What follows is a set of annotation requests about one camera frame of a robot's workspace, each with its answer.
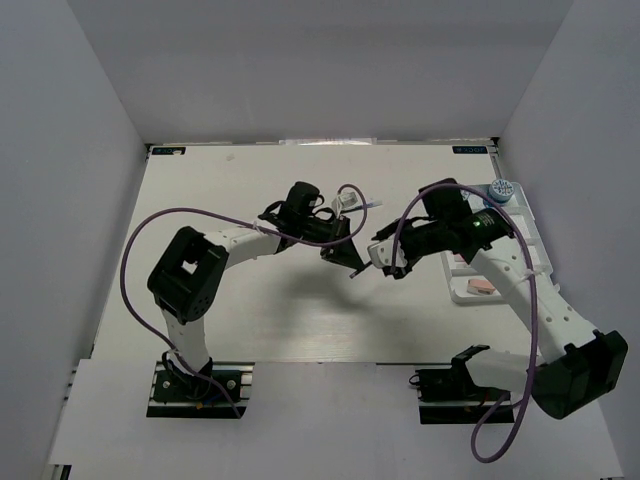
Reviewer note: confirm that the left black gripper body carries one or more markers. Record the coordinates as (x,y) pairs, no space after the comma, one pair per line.
(318,231)

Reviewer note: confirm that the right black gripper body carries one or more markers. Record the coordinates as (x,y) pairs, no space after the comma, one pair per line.
(425,239)

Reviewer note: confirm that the purple gel pen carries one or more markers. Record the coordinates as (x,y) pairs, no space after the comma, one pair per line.
(360,270)

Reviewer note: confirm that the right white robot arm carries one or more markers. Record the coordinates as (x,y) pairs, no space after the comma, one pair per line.
(575,362)

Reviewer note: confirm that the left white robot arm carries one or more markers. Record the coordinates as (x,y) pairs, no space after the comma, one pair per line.
(185,281)

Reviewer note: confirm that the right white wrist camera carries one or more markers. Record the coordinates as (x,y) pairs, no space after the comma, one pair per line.
(382,254)

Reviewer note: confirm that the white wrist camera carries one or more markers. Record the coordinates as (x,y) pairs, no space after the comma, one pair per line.
(344,201)
(382,254)

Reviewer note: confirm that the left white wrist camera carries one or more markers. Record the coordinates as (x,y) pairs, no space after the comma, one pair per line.
(344,201)

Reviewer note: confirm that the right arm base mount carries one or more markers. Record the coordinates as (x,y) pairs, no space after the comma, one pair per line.
(442,400)

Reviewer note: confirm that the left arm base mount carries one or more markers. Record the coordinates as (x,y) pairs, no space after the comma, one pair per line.
(175,395)

